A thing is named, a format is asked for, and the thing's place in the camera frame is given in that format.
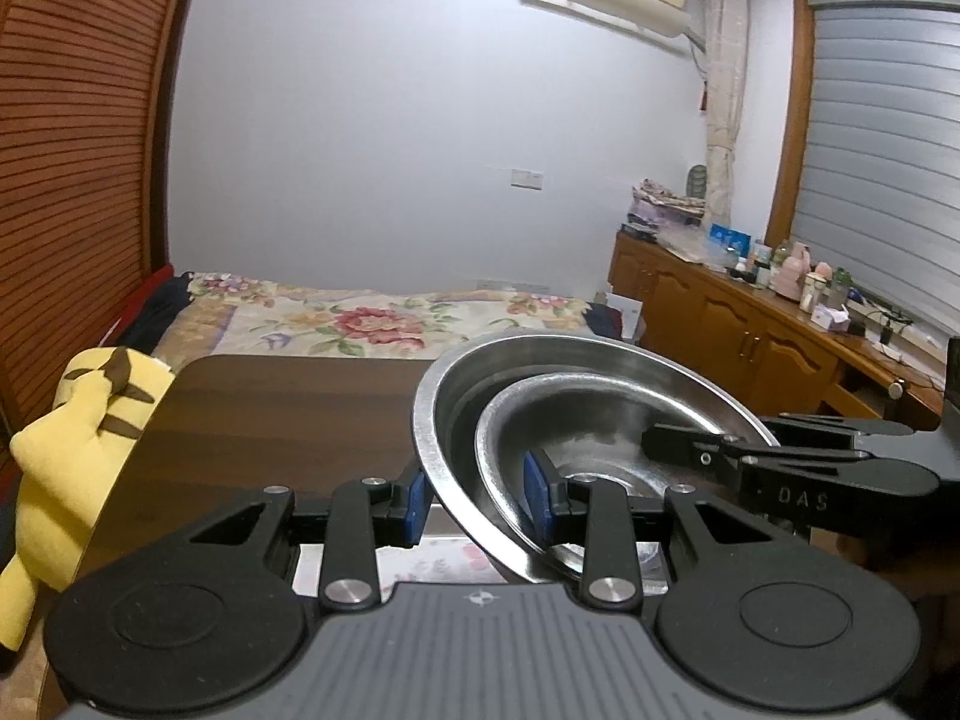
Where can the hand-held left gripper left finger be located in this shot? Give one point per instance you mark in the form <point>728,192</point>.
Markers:
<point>415,514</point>

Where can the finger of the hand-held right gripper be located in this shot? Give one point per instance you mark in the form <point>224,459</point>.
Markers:
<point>682,444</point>
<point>840,426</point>

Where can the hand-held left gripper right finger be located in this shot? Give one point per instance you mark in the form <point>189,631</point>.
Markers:
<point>536,502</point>

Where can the medium steel bowl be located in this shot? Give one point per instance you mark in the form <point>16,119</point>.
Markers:
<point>600,420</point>

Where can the large steel bowl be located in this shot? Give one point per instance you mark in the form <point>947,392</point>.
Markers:
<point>465,382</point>

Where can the white tissue box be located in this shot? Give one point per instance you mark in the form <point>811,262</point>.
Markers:
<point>832,319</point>

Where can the wooden cabinet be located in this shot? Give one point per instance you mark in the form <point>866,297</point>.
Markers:
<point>712,315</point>

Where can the white cardboard box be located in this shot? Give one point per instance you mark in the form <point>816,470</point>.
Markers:
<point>626,319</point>

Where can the green bottle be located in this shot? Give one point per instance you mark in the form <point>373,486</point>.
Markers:
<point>838,286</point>

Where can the floral bed quilt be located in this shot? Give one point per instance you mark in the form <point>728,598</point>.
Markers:
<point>604,319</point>

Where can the pink thermos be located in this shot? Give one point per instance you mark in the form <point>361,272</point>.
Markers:
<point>793,274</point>

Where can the clear plastic bag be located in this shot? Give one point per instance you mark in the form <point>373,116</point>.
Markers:
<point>686,247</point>

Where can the floral blanket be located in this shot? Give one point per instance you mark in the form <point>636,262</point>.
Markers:
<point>360,322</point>

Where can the blue box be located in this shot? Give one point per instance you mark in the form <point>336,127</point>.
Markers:
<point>729,241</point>

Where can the pile of folded fabric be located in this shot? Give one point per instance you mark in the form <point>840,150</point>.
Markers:
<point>664,202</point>

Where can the grey fan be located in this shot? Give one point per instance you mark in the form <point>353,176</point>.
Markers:
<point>697,181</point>

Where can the red and dark cloth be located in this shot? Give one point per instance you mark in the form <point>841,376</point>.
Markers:
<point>150,307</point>

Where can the cream patterned curtain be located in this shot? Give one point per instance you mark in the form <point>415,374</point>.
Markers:
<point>724,90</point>

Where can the wooden louvered wardrobe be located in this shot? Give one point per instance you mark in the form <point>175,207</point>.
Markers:
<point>75,127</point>

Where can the white wall outlet strip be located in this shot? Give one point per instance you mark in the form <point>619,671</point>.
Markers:
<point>510,283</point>

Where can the wooden window frame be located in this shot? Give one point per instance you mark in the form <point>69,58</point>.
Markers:
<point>791,127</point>

